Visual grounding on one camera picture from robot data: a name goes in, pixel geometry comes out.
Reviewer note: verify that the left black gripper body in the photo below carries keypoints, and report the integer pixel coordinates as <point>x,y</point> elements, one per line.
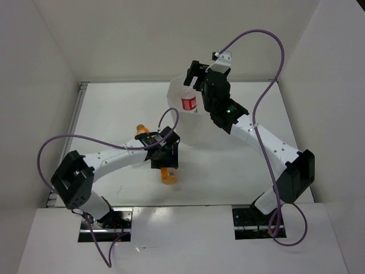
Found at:
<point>175,144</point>

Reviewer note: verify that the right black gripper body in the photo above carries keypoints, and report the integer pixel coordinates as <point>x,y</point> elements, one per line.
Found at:
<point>207,106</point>

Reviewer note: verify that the orange juice bottle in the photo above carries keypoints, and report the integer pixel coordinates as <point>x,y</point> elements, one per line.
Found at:
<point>168,175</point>
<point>141,129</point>

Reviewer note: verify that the red label water bottle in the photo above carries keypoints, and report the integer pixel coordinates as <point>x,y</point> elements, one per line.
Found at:
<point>188,99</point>

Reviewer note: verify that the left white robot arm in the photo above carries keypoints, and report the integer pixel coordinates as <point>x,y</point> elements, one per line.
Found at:
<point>76,174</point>

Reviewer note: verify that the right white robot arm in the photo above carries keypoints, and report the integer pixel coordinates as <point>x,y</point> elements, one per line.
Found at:
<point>294,171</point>

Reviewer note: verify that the translucent white bin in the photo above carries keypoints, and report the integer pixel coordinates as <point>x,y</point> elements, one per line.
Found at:
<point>194,126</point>

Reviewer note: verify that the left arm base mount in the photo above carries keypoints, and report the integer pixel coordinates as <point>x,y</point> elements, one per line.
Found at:
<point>118,228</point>

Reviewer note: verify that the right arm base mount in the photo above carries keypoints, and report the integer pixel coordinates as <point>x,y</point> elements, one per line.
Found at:
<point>251,224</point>

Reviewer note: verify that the aluminium table edge rail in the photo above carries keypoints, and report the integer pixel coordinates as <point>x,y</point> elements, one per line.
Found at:
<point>51,201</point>

